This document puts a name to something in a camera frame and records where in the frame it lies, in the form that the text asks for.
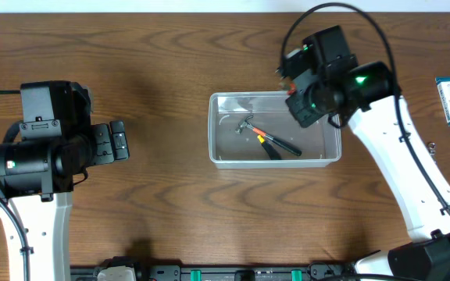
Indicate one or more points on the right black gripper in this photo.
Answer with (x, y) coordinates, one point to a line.
(301, 104)

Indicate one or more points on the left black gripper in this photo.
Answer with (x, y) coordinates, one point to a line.
(102, 144)

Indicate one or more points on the clear plastic container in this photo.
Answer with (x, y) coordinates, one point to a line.
(320, 143)

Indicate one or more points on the yellow black screwdriver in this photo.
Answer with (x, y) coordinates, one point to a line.
(269, 149)

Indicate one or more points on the small claw hammer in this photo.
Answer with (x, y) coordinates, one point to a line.
(245, 124)

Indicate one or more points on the silver combination wrench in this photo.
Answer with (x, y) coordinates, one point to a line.
(431, 146)

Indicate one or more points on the red handled pliers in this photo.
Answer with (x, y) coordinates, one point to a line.
(288, 87)

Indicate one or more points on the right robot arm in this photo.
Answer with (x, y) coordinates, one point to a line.
(328, 82)

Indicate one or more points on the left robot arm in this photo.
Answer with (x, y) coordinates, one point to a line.
(38, 161)

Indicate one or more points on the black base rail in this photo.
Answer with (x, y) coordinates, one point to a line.
(123, 268)

